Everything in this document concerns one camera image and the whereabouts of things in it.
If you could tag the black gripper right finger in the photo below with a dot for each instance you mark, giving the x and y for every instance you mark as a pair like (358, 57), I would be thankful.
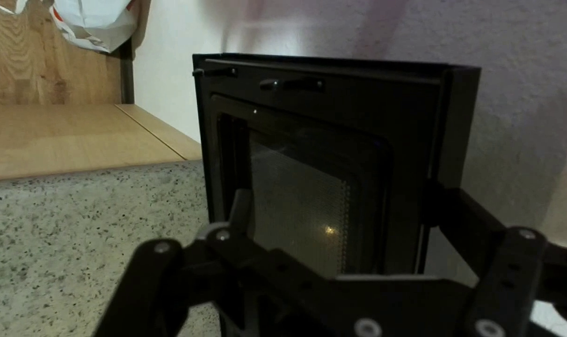
(513, 274)

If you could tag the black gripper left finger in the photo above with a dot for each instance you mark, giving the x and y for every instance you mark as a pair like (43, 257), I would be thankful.
(171, 287)

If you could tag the wooden upright panel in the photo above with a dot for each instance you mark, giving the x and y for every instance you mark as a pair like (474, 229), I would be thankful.
(40, 57)

